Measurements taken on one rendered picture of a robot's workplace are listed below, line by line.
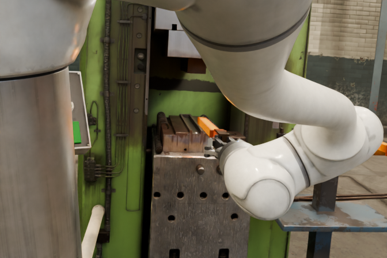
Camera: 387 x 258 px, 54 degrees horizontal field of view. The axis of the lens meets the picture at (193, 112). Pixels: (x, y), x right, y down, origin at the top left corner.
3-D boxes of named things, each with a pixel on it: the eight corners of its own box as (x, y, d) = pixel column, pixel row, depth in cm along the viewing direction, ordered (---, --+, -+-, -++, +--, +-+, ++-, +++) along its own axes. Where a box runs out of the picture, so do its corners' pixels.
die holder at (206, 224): (246, 269, 149) (255, 158, 143) (148, 270, 144) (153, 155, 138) (219, 211, 204) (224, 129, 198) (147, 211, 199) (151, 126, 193)
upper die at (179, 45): (221, 59, 142) (223, 33, 141) (167, 56, 139) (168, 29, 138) (204, 59, 183) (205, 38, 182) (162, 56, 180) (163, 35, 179)
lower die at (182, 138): (215, 152, 147) (216, 131, 146) (162, 151, 144) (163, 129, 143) (199, 131, 188) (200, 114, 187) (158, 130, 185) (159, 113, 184)
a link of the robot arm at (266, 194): (232, 204, 76) (292, 176, 76) (254, 243, 61) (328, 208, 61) (211, 157, 74) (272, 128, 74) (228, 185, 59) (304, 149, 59)
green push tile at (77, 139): (81, 142, 124) (78, 120, 126) (57, 144, 120) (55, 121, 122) (80, 144, 125) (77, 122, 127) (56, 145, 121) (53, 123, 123)
